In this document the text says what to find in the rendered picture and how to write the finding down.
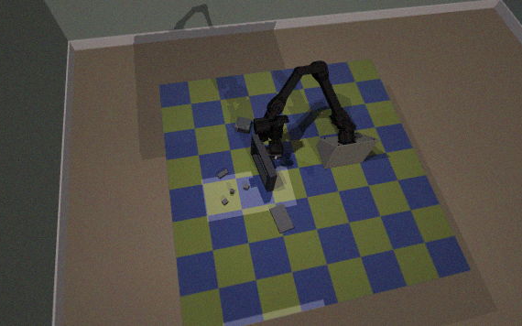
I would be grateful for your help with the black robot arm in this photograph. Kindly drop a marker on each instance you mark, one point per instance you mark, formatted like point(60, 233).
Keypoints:
point(272, 120)

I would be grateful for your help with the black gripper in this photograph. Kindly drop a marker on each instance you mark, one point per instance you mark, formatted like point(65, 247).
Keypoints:
point(275, 145)

